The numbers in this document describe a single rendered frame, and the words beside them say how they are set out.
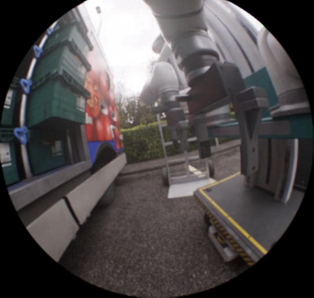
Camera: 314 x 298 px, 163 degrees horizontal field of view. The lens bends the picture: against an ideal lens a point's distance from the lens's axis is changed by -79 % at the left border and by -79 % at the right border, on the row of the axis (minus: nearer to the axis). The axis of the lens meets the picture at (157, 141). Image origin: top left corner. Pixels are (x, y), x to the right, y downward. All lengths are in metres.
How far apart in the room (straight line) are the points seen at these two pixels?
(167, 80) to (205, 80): 0.30
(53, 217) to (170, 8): 0.74
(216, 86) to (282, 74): 0.25
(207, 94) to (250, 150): 0.10
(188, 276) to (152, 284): 0.19
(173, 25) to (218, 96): 0.16
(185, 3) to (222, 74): 0.13
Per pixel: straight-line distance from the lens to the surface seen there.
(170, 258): 0.81
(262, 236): 0.52
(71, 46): 0.85
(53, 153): 0.88
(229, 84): 0.16
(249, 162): 0.15
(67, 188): 0.73
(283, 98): 0.37
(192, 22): 0.24
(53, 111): 0.59
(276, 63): 0.37
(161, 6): 0.22
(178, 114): 0.40
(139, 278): 0.79
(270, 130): 0.38
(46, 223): 0.60
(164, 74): 0.48
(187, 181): 1.62
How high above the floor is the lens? 0.72
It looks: 3 degrees down
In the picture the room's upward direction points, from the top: 11 degrees counter-clockwise
